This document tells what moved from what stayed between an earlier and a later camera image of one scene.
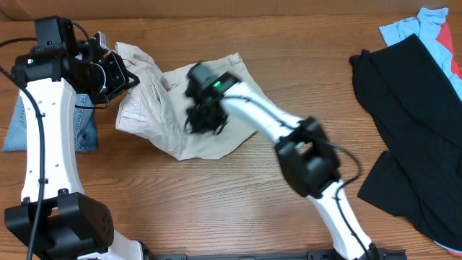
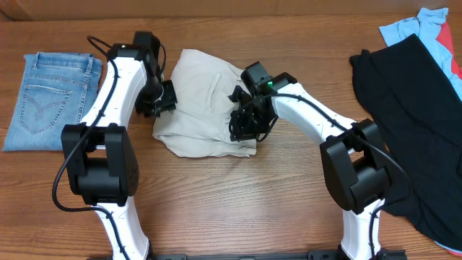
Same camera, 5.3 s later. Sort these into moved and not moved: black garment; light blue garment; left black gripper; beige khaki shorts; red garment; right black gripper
Moved: left black gripper; beige khaki shorts; right black gripper
Not moved: light blue garment; black garment; red garment
